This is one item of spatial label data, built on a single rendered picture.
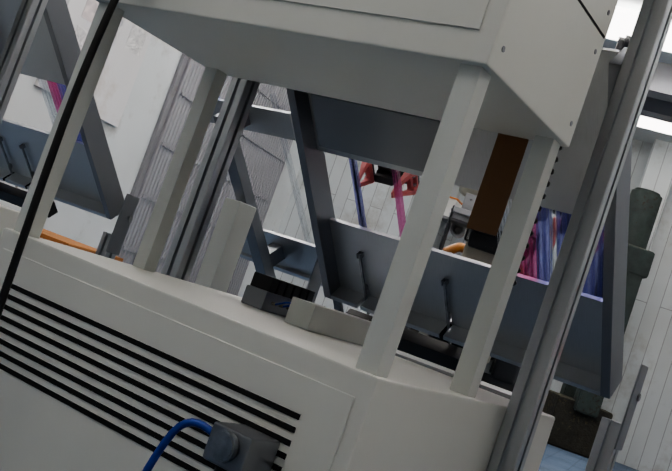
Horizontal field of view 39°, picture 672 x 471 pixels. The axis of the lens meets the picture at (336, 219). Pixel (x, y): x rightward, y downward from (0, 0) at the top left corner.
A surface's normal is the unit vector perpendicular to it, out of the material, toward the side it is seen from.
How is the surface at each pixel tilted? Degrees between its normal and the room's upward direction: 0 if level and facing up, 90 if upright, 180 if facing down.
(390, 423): 90
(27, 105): 90
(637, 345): 90
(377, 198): 90
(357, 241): 136
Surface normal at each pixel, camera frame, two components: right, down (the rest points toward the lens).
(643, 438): -0.31, -0.18
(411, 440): 0.80, 0.24
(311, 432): -0.51, -0.24
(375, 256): -0.59, 0.52
